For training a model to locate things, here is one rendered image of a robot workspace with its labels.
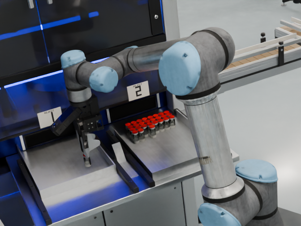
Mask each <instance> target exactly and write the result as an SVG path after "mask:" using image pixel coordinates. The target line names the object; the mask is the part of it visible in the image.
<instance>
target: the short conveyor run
mask: <svg viewBox="0 0 301 226"><path fill-rule="evenodd" d="M261 36H262V38H260V41H261V43H259V44H256V45H253V46H250V47H246V48H243V49H239V50H236V51H235V56H234V58H233V61H232V62H231V64H230V65H229V66H228V67H227V68H226V69H224V70H223V71H221V72H220V73H218V76H219V81H220V85H221V88H220V90H219V91H218V93H217V94H219V93H222V92H225V91H229V90H231V89H234V88H238V87H241V86H244V85H247V84H250V83H253V82H256V81H260V80H263V79H266V78H269V77H272V76H275V75H278V74H282V73H285V72H288V71H291V70H294V69H297V68H300V67H301V37H300V38H298V39H294V38H295V37H297V34H296V33H294V34H290V35H287V36H283V37H280V38H277V39H273V40H270V41H266V38H265V37H264V36H265V33H264V32H262V33H261Z"/></svg>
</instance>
